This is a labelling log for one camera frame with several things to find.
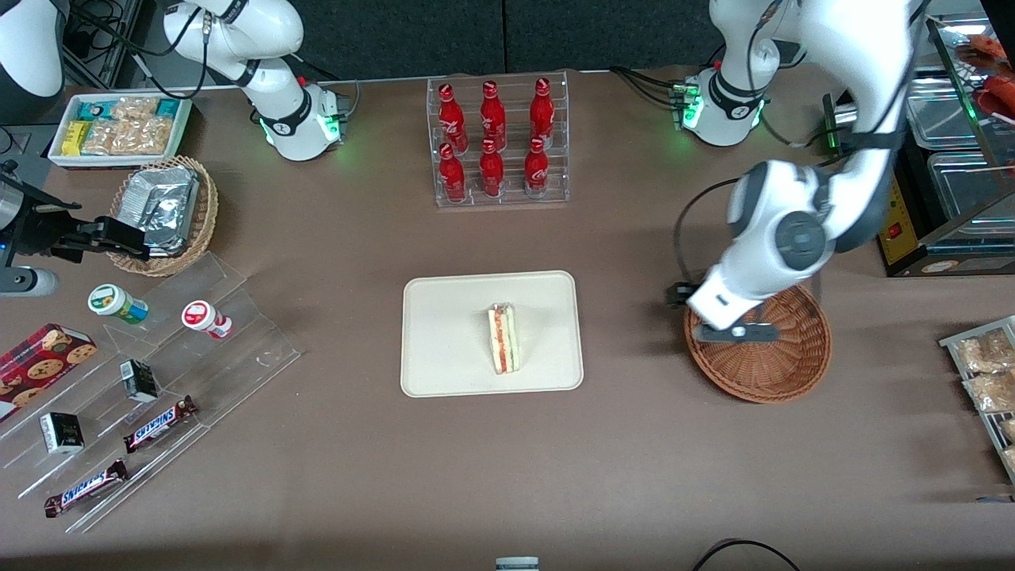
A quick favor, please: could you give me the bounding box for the light wicker basket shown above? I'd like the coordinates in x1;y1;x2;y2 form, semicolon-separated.
105;155;220;278

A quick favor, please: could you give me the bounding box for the red cola bottle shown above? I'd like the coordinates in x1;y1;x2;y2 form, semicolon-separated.
439;143;467;203
439;82;467;153
479;139;505;198
480;80;508;151
530;77;555;149
524;136;550;197

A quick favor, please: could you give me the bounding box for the brown wicker basket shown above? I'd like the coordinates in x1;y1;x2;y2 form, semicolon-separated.
684;282;833;404

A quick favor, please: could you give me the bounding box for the red lid yoghurt cup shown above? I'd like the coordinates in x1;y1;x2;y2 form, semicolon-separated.
181;300;233;340

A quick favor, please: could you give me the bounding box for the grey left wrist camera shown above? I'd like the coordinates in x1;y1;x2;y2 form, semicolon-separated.
698;321;781;343

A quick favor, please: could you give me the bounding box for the white rectangular snack bin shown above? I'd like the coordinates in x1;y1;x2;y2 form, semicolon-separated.
48;91;193;169

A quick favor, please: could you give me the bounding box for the black food warmer cabinet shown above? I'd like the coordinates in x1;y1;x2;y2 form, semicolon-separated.
822;14;1015;278

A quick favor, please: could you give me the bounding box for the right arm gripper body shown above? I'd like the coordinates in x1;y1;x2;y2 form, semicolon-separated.
0;184;98;263

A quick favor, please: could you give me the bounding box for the clear acrylic bottle rack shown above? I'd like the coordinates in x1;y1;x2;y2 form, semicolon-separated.
427;70;570;209

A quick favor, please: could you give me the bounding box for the small black carton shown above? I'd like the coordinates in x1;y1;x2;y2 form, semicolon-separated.
40;412;85;455
120;359;159;403

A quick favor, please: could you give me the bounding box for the orange red packaged food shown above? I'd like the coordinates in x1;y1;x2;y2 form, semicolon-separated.
956;33;1015;120

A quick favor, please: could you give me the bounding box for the triangle sandwich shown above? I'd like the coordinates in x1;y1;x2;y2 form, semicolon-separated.
487;302;521;376

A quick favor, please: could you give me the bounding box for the steel warmer pan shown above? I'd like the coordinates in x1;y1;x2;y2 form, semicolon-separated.
926;151;1015;224
904;75;989;151

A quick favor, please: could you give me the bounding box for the black table edge cable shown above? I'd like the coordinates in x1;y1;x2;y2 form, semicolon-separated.
691;538;802;571

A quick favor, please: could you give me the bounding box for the clear nut snack bag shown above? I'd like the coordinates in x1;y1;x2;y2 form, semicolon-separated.
954;328;1015;374
963;371;1015;414

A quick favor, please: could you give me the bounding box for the black base cable bundle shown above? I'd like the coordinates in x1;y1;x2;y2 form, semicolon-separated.
609;66;688;109

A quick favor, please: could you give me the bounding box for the red cookie box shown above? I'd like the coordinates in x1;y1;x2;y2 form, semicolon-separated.
0;323;98;423

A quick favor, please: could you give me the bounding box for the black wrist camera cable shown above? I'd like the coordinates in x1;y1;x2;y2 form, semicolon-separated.
665;176;743;309

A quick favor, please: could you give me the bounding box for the brown snickers bar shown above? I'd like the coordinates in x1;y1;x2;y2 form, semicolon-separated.
123;395;199;454
44;458;129;518

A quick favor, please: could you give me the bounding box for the clear cracker bag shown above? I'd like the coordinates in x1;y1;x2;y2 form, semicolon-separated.
82;119;176;156
111;96;160;122

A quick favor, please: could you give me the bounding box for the silver foil pouch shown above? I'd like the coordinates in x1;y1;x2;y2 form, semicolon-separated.
119;166;200;257

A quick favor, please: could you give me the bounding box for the grey snack tray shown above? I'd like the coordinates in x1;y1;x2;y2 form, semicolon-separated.
940;316;1015;485

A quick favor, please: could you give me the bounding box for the green lid yoghurt cup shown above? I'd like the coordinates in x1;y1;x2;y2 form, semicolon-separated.
87;283;149;326

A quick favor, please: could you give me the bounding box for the cream plastic tray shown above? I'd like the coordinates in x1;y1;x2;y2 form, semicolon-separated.
400;270;584;398

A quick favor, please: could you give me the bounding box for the clear acrylic stepped display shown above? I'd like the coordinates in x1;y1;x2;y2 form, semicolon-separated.
0;252;304;534

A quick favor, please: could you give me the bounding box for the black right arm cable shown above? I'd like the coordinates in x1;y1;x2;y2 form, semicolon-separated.
67;0;213;102

